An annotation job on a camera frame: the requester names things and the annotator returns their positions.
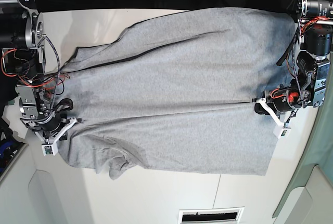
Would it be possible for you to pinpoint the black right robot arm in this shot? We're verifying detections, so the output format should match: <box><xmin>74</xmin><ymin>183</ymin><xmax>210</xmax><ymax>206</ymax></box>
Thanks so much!
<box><xmin>1</xmin><ymin>0</ymin><xmax>81</xmax><ymax>155</ymax></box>

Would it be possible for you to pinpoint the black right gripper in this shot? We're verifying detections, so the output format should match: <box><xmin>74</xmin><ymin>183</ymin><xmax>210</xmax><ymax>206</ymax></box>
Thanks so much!
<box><xmin>20</xmin><ymin>113</ymin><xmax>78</xmax><ymax>144</ymax></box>

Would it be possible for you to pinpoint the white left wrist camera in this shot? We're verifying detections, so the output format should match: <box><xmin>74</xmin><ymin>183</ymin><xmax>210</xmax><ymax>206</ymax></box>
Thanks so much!
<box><xmin>273</xmin><ymin>126</ymin><xmax>291</xmax><ymax>139</ymax></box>

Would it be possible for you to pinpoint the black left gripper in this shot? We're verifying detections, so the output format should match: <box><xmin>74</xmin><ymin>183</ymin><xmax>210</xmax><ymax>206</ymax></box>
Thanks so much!
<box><xmin>254</xmin><ymin>85</ymin><xmax>303</xmax><ymax>115</ymax></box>

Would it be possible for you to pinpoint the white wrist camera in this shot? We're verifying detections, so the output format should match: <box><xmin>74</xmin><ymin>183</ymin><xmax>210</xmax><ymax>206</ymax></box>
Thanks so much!
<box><xmin>41</xmin><ymin>142</ymin><xmax>58</xmax><ymax>156</ymax></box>
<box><xmin>273</xmin><ymin>126</ymin><xmax>291</xmax><ymax>139</ymax></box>

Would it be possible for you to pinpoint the grey t-shirt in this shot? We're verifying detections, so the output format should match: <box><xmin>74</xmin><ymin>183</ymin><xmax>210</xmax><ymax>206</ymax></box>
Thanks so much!
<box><xmin>58</xmin><ymin>8</ymin><xmax>296</xmax><ymax>180</ymax></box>

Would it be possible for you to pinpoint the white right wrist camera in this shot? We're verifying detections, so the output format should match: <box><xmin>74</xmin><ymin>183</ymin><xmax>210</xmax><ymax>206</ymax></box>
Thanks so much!
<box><xmin>41</xmin><ymin>142</ymin><xmax>58</xmax><ymax>156</ymax></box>

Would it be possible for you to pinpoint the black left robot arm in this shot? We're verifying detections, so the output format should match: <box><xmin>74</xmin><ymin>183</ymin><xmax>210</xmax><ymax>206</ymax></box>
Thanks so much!
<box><xmin>253</xmin><ymin>0</ymin><xmax>332</xmax><ymax>115</ymax></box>

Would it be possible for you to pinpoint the white vent grille slot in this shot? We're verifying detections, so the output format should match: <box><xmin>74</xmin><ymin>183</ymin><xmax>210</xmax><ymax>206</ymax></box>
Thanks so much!
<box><xmin>178</xmin><ymin>207</ymin><xmax>245</xmax><ymax>223</ymax></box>

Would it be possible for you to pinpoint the dark navy cloth pile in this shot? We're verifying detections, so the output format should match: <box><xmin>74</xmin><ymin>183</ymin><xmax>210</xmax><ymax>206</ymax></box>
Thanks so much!
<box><xmin>0</xmin><ymin>72</ymin><xmax>18</xmax><ymax>117</ymax></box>

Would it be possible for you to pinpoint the blue cables left edge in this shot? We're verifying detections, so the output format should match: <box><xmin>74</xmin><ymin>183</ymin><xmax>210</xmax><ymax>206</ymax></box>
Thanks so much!
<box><xmin>0</xmin><ymin>127</ymin><xmax>17</xmax><ymax>173</ymax></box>

